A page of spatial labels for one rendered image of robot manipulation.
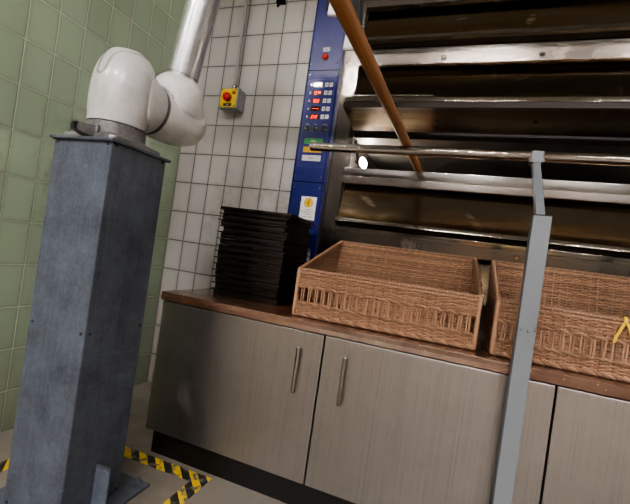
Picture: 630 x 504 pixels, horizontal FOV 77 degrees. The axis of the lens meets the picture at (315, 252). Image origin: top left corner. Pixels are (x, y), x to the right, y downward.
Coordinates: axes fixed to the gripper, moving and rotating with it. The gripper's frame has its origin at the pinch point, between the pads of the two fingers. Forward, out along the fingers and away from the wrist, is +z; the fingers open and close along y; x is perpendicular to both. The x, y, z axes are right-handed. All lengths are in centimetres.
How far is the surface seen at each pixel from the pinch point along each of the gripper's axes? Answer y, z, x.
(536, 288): -20, 50, 53
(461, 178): -80, 12, 31
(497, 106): -65, -11, 39
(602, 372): -30, 68, 73
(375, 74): 4.9, 12.5, 10.9
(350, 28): 22.4, 13.1, 9.7
